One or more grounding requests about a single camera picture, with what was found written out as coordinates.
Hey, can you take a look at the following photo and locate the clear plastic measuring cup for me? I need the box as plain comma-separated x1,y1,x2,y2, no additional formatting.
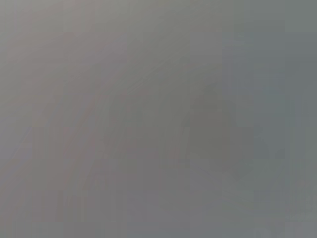
0,0,317,238

